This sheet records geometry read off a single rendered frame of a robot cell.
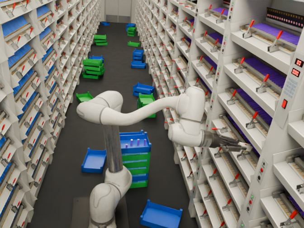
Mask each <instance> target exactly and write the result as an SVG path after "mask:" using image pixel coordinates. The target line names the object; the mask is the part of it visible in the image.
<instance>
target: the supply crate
mask: <svg viewBox="0 0 304 228"><path fill-rule="evenodd" d="M131 139H132V140H133V146H130V143H131ZM138 139H139V146H137V141H138ZM144 139H146V146H144ZM120 144H121V152H122V154H124V153H138V152H151V143H150V142H149V140H148V137H147V132H144V134H138V135H120ZM126 144H128V148H126Z"/></svg>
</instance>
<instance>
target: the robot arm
mask: <svg viewBox="0 0 304 228"><path fill-rule="evenodd" d="M122 104H123V97H122V95H121V94H120V93H119V92H117V91H110V90H109V91H106V92H103V93H101V94H99V95H98V96H96V97H95V98H93V99H91V100H89V101H88V102H82V103H80V104H79V105H78V106H77V109H76V111H77V114H78V115H79V116H80V117H81V118H82V119H84V120H86V121H88V122H91V123H95V124H102V125H103V132H104V141H105V148H106V155H107V162H108V169H107V170H106V172H105V179H104V183H101V184H98V185H97V186H95V187H94V189H93V190H92V192H91V195H90V210H89V214H90V221H89V227H88V228H117V226H116V224H115V211H116V206H117V204H118V202H119V200H120V199H121V198H122V197H123V196H124V195H125V194H126V192H127V191H128V189H129V188H130V186H131V183H132V174H131V172H130V171H129V170H128V169H127V168H126V167H125V166H123V161H122V152H121V144H120V135H119V126H127V125H132V124H135V123H137V122H139V121H141V120H143V119H145V118H147V117H149V116H150V115H152V114H154V113H156V112H158V111H160V110H162V109H165V108H173V109H174V110H175V111H176V112H177V113H178V114H180V115H181V116H180V120H179V123H174V124H172V125H171V126H170V127H169V130H168V137H169V139H170V140H171V141H172V142H174V143H177V144H180V145H182V146H187V147H202V148H217V147H220V148H223V149H225V150H224V151H225V152H228V151H229V152H240V151H241V150H244V151H249V152H250V151H251V150H252V148H253V147H252V146H251V144H248V143H242V142H239V140H237V141H236V139H234V138H230V137H226V136H224V135H221V134H216V133H211V132H210V131H208V130H203V129H200V123H201V120H202V117H203V114H204V108H205V93H204V91H203V89H201V88H199V87H196V86H191V87H189V88H188V89H187V90H186V91H185V93H184V94H180V95H179V96H176V97H164V98H161V99H158V100H156V101H154V102H152V103H150V104H148V105H146V106H144V107H142V108H140V109H138V110H136V111H134V112H131V113H129V114H123V113H120V112H121V107H122ZM245 144H247V145H245Z"/></svg>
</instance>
